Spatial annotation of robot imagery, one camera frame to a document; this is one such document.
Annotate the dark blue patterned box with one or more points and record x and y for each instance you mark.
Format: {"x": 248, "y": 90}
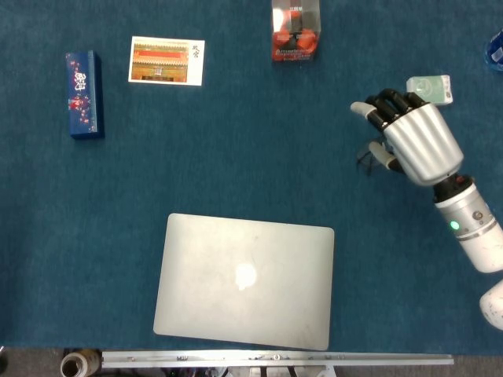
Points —
{"x": 82, "y": 94}

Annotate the pale green tissue pack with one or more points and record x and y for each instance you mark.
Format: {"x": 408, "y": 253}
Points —
{"x": 432, "y": 88}

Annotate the long silver metal bar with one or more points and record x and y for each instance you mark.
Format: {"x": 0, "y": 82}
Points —
{"x": 275, "y": 358}

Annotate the blue felt table cloth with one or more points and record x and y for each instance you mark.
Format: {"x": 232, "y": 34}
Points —
{"x": 251, "y": 176}

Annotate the silver closed laptop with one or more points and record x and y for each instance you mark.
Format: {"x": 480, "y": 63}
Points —
{"x": 243, "y": 298}

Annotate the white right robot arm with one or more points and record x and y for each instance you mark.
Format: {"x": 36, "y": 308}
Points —
{"x": 471, "y": 235}

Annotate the blue plastic drink bottle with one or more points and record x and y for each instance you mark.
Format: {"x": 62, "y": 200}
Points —
{"x": 496, "y": 51}

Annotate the black-rimmed eyeglasses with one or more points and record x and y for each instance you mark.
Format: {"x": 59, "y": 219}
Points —
{"x": 365, "y": 162}

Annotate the palace photo postcard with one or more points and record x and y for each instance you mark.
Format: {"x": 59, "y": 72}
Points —
{"x": 165, "y": 61}

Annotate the clear red coffee capsule box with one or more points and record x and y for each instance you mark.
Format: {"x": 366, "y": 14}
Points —
{"x": 294, "y": 39}

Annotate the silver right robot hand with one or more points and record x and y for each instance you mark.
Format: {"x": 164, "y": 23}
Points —
{"x": 422, "y": 145}

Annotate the brown tape roll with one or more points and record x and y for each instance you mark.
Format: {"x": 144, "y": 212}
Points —
{"x": 84, "y": 363}

